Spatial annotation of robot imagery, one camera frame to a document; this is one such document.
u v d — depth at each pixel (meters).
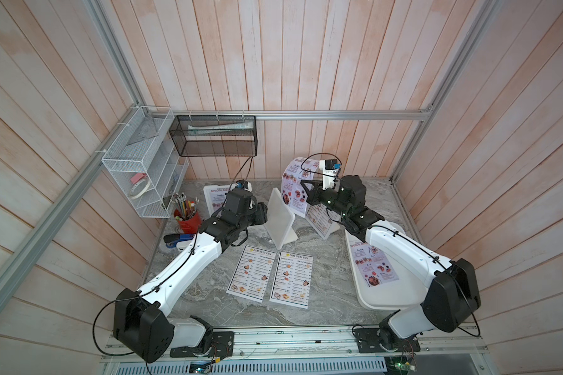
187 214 0.93
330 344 0.74
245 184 0.69
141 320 0.39
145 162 0.69
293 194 0.80
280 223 0.85
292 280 0.88
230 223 0.58
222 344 0.73
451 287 0.42
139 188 0.81
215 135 1.03
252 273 0.88
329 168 0.66
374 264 0.90
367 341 0.73
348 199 0.60
